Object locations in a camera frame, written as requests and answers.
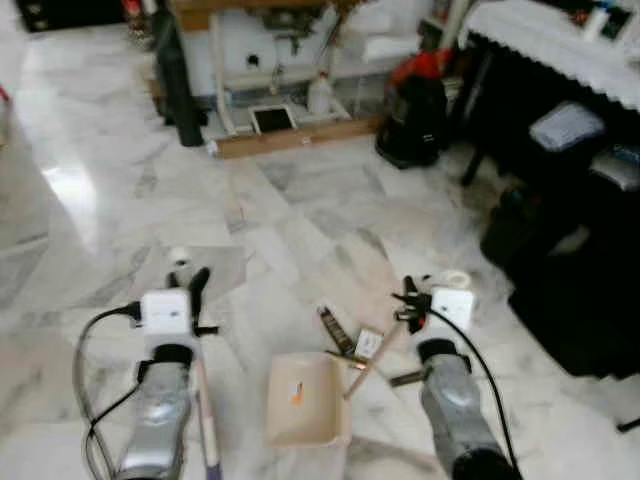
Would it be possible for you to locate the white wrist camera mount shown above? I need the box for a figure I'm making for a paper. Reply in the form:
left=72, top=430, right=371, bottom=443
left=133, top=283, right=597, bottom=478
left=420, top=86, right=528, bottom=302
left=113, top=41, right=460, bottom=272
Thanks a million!
left=430, top=288, right=476, bottom=331
left=140, top=289, right=193, bottom=337

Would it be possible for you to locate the grey cushion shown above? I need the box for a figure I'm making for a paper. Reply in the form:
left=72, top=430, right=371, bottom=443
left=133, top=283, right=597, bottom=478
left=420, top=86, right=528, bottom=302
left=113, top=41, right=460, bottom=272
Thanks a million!
left=530, top=100, right=606, bottom=151

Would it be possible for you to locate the table with white tablecloth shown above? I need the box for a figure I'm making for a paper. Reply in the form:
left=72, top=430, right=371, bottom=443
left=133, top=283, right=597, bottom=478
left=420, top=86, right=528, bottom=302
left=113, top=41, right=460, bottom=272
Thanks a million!
left=460, top=0, right=640, bottom=186

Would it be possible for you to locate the black chair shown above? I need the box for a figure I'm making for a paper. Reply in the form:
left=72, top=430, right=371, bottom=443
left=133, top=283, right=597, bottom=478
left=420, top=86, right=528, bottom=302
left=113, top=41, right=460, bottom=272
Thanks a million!
left=480, top=140, right=640, bottom=381

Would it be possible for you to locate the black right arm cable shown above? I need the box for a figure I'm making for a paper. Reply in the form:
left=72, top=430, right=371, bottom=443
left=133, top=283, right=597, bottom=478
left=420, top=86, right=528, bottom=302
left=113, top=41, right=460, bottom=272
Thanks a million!
left=430, top=308, right=522, bottom=473

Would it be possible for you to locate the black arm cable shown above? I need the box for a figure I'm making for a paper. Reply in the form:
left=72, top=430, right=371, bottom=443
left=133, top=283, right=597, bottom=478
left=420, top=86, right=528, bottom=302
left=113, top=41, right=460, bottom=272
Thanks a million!
left=430, top=308, right=522, bottom=473
left=73, top=302, right=143, bottom=480

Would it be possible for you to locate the brown striped wrapper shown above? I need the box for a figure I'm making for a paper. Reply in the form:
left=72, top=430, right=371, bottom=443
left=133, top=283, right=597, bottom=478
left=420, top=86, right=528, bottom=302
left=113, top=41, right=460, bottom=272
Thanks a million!
left=318, top=307, right=357, bottom=357

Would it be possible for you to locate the long wooden plank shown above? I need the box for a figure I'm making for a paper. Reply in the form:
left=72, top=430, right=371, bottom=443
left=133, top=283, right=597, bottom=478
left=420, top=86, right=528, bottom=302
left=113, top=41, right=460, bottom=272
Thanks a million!
left=208, top=113, right=389, bottom=159

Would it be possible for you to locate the white bottle blue cap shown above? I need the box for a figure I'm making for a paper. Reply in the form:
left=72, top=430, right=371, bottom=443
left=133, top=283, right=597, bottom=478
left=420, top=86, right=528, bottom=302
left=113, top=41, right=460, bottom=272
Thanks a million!
left=585, top=5, right=611, bottom=41

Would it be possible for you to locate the black vacuum cleaner red top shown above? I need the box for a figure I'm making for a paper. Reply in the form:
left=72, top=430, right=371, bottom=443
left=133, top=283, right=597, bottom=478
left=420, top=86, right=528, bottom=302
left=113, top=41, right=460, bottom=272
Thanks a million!
left=375, top=48, right=451, bottom=169

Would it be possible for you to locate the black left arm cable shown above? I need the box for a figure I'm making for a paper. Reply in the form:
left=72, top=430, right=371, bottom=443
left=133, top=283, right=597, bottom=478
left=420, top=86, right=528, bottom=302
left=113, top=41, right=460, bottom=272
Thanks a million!
left=73, top=302, right=143, bottom=480

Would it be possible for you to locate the white framed tablet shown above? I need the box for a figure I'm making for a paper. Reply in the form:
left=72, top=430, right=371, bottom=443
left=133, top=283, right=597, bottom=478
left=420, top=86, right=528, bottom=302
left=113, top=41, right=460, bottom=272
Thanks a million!
left=250, top=103, right=298, bottom=136

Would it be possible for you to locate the tall black cylinder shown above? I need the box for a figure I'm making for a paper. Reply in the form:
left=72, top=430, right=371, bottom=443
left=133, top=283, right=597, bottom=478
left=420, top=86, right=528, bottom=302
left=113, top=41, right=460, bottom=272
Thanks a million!
left=150, top=0, right=206, bottom=148

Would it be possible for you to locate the beige dustpan with long handle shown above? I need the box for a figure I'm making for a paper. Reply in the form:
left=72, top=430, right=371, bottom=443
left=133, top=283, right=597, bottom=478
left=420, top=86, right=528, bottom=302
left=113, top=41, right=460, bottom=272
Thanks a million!
left=265, top=270, right=473, bottom=448

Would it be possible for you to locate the white metal rack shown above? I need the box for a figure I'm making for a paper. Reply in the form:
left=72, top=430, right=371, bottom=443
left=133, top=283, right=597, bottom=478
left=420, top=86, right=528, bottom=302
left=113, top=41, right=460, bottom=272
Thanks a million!
left=205, top=10, right=441, bottom=136

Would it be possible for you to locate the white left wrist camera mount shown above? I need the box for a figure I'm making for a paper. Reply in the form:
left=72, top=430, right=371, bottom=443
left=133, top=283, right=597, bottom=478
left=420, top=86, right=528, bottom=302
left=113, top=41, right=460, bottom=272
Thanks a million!
left=140, top=289, right=193, bottom=337

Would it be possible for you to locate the beige handled broom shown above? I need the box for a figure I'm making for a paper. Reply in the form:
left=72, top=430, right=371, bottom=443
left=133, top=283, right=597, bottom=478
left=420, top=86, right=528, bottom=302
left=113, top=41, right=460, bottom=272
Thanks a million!
left=166, top=246, right=225, bottom=480

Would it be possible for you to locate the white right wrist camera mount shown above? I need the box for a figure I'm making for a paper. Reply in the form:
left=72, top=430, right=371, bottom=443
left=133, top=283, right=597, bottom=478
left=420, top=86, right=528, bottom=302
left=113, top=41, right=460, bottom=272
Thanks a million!
left=430, top=288, right=476, bottom=331

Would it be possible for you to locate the small grey brown scrap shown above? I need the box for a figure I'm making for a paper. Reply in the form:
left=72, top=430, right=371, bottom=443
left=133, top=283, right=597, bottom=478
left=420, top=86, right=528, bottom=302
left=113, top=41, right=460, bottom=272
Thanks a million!
left=389, top=369, right=427, bottom=389

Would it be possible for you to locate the black cabinet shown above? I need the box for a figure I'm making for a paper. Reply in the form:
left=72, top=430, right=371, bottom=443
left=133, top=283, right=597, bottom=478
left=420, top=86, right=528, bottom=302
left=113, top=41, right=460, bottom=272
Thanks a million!
left=15, top=0, right=126, bottom=31

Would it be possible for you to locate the brown wooden shelf board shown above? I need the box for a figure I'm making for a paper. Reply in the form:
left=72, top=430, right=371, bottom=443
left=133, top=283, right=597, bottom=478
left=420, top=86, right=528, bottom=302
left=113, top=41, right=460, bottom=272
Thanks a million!
left=170, top=0, right=346, bottom=31

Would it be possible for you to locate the white plastic bottle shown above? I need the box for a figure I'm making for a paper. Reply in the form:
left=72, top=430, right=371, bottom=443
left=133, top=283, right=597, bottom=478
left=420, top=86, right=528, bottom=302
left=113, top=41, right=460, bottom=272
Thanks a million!
left=307, top=72, right=336, bottom=116

